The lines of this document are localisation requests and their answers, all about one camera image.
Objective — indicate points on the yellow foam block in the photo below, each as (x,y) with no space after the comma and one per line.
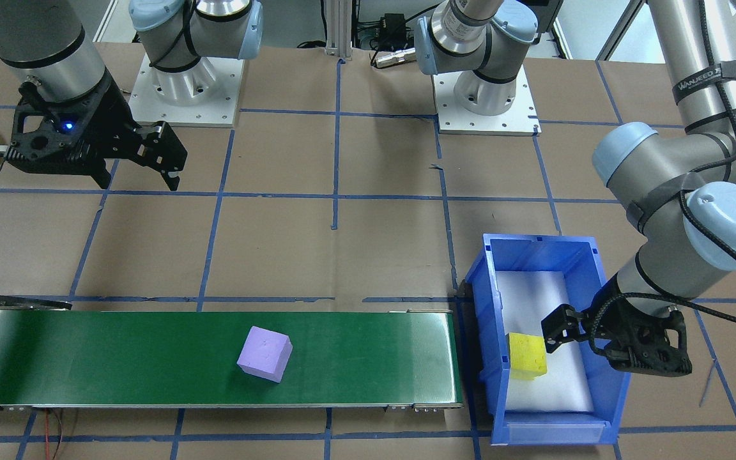
(526,358)

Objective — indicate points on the purple foam block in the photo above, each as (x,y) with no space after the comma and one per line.
(264,354)

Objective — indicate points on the blue plastic storage bin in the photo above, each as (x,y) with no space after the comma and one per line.
(607,396)

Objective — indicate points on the green belt conveyor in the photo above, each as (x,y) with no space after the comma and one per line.
(119,358)

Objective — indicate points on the silver cylindrical connector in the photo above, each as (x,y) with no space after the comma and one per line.
(393,59)

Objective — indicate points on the black adapter box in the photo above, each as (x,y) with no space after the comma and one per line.
(393,27)

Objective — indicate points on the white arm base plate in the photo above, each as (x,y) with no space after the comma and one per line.
(508,121)
(151,112)

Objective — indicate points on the aluminium frame post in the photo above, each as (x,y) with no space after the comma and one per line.
(337,29)

